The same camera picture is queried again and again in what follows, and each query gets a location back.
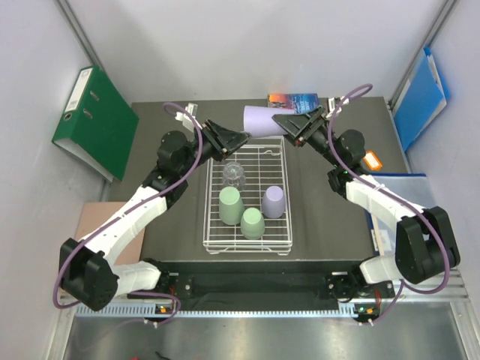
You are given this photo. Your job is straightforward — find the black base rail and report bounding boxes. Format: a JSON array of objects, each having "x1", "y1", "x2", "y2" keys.
[{"x1": 145, "y1": 259, "x2": 376, "y2": 299}]

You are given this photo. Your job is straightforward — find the clear glass cup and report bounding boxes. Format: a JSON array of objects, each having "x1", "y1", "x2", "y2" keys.
[{"x1": 222, "y1": 161, "x2": 246, "y2": 191}]

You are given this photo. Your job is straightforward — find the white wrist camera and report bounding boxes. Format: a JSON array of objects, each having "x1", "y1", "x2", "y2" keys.
[
  {"x1": 327, "y1": 97, "x2": 350, "y2": 113},
  {"x1": 175, "y1": 103, "x2": 198, "y2": 128}
]

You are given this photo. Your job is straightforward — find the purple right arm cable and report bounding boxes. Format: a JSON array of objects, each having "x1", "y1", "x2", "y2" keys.
[{"x1": 326, "y1": 82, "x2": 451, "y2": 293}]

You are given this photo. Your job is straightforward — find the tall green cup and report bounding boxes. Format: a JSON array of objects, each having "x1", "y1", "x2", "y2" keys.
[{"x1": 219, "y1": 186, "x2": 245, "y2": 226}]

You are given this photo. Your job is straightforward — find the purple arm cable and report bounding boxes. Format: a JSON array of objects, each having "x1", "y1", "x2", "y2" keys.
[
  {"x1": 326, "y1": 82, "x2": 451, "y2": 293},
  {"x1": 52, "y1": 101, "x2": 206, "y2": 309}
]

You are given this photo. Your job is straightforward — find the white wire dish rack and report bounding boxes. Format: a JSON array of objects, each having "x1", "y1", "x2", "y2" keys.
[{"x1": 202, "y1": 136, "x2": 293, "y2": 255}]

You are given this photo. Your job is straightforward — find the tall purple cup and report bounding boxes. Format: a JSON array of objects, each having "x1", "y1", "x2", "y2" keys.
[{"x1": 243, "y1": 106, "x2": 293, "y2": 138}]

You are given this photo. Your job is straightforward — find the blue folder on wall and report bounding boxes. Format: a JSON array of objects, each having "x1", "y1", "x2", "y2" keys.
[{"x1": 394, "y1": 46, "x2": 450, "y2": 151}]

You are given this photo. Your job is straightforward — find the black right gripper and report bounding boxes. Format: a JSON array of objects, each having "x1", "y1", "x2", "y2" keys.
[{"x1": 271, "y1": 107, "x2": 342, "y2": 169}]

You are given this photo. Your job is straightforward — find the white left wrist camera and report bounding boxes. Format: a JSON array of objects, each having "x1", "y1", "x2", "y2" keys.
[{"x1": 175, "y1": 103, "x2": 198, "y2": 128}]

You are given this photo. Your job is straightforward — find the paperback book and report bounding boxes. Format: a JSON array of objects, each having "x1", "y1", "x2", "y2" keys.
[{"x1": 268, "y1": 94, "x2": 320, "y2": 114}]

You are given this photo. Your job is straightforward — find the short purple cup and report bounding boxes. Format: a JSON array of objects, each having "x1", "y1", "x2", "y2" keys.
[{"x1": 262, "y1": 185, "x2": 286, "y2": 218}]

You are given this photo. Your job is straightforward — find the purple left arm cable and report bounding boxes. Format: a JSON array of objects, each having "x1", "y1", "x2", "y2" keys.
[{"x1": 52, "y1": 101, "x2": 206, "y2": 309}]

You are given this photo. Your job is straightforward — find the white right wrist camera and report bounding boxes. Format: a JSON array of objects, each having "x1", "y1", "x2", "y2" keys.
[{"x1": 327, "y1": 97, "x2": 350, "y2": 113}]

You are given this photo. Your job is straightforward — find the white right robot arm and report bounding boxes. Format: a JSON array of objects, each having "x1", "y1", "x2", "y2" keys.
[{"x1": 272, "y1": 108, "x2": 461, "y2": 297}]

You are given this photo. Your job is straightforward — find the brown cardboard sheet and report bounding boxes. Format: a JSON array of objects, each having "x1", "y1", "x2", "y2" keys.
[{"x1": 59, "y1": 201, "x2": 148, "y2": 294}]

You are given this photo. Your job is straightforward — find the grey cable duct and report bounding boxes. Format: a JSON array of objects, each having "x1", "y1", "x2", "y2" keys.
[{"x1": 74, "y1": 302, "x2": 374, "y2": 319}]

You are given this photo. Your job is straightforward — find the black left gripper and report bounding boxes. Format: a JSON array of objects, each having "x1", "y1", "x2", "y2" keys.
[{"x1": 178, "y1": 118, "x2": 252, "y2": 178}]

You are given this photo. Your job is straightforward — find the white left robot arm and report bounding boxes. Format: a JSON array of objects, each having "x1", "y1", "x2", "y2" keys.
[{"x1": 55, "y1": 120, "x2": 251, "y2": 311}]

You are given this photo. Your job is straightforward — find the green ring binder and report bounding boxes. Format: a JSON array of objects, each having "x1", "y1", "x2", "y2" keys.
[{"x1": 52, "y1": 66, "x2": 139, "y2": 182}]

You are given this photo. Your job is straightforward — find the short green cup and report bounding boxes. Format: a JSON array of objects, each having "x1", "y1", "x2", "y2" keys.
[{"x1": 241, "y1": 208, "x2": 265, "y2": 240}]

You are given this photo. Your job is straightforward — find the orange key tag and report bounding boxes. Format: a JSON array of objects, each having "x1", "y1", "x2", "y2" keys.
[{"x1": 363, "y1": 151, "x2": 383, "y2": 171}]

